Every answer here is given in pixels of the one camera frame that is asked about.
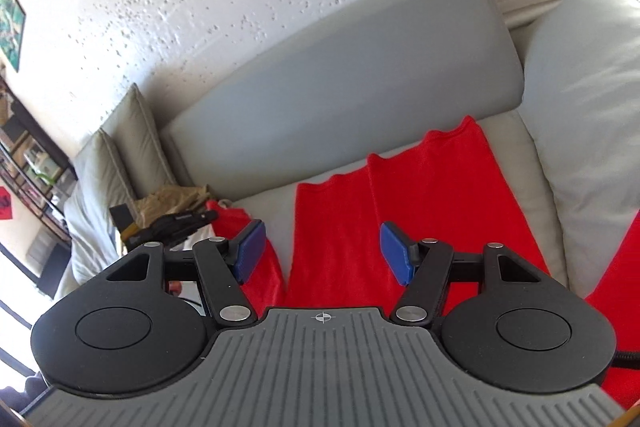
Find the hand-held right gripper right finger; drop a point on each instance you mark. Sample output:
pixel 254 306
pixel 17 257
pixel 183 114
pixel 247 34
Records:
pixel 395 254

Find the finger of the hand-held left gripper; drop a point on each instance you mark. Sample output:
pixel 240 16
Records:
pixel 185 222

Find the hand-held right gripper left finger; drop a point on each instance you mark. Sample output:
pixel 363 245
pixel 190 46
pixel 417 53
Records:
pixel 252 249

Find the red garment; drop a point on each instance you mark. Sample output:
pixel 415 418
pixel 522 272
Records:
pixel 425 187

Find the tan crumpled garment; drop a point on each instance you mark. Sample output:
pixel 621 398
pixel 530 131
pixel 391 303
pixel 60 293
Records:
pixel 170 199

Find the grey throw pillow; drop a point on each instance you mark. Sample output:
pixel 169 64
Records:
pixel 150 142
pixel 95 187

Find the grey storage cabinet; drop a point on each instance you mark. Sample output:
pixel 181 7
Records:
pixel 47 254

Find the black shelf unit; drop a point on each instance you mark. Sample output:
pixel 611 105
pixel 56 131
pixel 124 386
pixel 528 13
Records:
pixel 30 167

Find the window beside shelf unit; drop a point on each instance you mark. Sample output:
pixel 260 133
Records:
pixel 12 307

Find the grey sofa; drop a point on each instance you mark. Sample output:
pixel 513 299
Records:
pixel 520 167

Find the grey sofa back cushion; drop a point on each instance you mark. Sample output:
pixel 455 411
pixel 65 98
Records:
pixel 350 82

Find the large light grey pillow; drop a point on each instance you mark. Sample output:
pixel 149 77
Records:
pixel 590 107

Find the red paper wall decoration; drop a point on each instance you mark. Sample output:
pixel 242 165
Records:
pixel 5 204

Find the green wall picture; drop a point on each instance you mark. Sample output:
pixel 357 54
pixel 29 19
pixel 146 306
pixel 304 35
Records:
pixel 11 22

